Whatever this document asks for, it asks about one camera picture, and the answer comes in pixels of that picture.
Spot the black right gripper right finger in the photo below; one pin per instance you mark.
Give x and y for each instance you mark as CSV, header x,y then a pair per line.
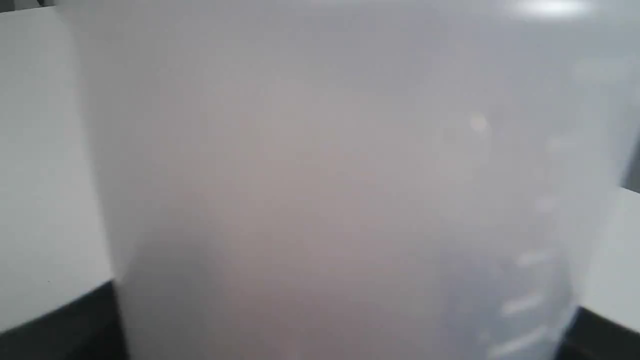
x,y
593,337

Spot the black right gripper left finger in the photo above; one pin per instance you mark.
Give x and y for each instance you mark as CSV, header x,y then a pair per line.
x,y
88,328

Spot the translucent squeeze bottle amber liquid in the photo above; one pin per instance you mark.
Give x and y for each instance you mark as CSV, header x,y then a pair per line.
x,y
354,179

